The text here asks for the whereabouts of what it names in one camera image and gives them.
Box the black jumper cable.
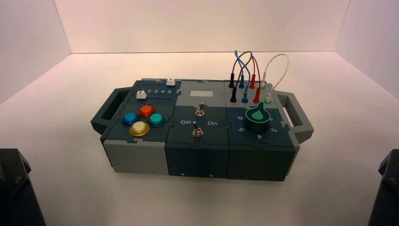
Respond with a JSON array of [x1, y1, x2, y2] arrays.
[[228, 50, 254, 104]]

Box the black green rotary knob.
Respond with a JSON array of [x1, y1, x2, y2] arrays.
[[243, 103, 272, 133]]

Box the green round push button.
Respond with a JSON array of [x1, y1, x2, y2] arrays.
[[147, 113, 167, 128]]

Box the blue round push button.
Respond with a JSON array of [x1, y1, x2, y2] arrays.
[[121, 112, 140, 127]]

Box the white jumper cable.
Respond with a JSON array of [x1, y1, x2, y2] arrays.
[[260, 53, 289, 104]]

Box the blue jumper cable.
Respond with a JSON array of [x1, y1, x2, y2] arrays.
[[233, 49, 252, 104]]

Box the yellow round push button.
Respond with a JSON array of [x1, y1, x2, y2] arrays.
[[129, 121, 151, 137]]

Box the dark teal grey control box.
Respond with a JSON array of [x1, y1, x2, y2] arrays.
[[90, 78, 314, 182]]

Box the red jumper cable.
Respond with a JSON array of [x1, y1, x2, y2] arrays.
[[248, 55, 262, 104]]

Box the red round push button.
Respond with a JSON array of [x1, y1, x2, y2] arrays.
[[138, 105, 157, 119]]

